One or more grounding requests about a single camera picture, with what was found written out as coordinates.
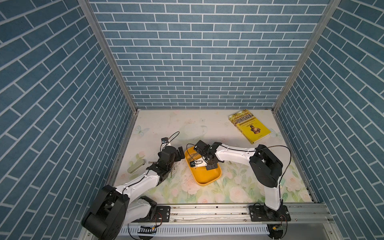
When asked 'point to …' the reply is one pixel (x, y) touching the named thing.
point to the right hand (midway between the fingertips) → (209, 160)
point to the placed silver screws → (172, 168)
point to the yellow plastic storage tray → (201, 175)
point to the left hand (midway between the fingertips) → (179, 149)
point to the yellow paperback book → (249, 126)
